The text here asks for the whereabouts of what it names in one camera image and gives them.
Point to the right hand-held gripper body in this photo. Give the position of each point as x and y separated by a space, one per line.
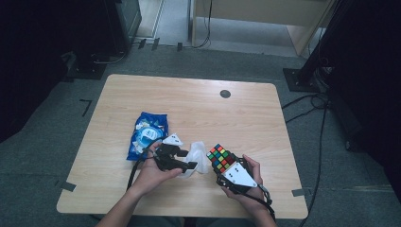
239 178

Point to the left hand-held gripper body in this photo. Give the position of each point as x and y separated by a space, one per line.
167 154

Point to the white wet wipe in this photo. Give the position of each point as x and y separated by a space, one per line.
198 154

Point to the multicoloured puzzle cube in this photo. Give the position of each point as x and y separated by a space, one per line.
220 157

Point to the blue wet wipes packet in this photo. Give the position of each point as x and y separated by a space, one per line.
146 132

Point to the person's right hand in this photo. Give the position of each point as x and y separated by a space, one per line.
257 198

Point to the person's left hand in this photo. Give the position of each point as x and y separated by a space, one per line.
149 176

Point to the grey tape piece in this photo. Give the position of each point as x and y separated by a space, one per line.
298 192
68 186

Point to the round grey table grommet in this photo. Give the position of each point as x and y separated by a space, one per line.
225 94

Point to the black metal stand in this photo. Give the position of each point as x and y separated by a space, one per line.
299 80

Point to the black tape strip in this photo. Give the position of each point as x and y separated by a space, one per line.
142 43
155 44
179 46

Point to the black floor stand base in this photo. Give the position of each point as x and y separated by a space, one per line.
86 67

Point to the black cabinet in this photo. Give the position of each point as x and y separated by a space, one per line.
124 22

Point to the dark curtain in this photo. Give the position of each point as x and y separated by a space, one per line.
372 94
38 63

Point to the light wooden furniture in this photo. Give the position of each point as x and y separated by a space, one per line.
268 11

